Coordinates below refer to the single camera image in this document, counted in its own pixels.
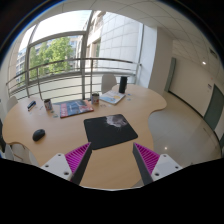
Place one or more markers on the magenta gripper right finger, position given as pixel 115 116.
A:
pixel 153 166

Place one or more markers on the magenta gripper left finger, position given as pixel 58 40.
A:
pixel 70 166

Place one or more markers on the black computer mouse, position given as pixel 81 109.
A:
pixel 38 134

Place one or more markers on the black mouse pad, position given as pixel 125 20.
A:
pixel 108 131

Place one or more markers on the white chair lower left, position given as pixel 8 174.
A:
pixel 20 153

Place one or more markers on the red and blue magazine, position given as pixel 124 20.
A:
pixel 75 107

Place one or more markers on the left printed mug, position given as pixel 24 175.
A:
pixel 48 104

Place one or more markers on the printed mug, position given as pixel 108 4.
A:
pixel 95 98
pixel 48 104

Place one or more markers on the black stapler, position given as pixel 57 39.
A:
pixel 33 103

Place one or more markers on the right printed mug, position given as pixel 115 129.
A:
pixel 95 98

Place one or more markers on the light blue book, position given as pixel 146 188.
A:
pixel 112 97

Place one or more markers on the grey door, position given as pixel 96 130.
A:
pixel 215 108

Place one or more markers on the white chair at left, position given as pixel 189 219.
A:
pixel 11 102

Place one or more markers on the black cylindrical speaker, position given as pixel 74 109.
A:
pixel 123 84

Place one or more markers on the metal balcony railing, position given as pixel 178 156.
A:
pixel 69 77

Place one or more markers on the white chair behind table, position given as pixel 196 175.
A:
pixel 108 81

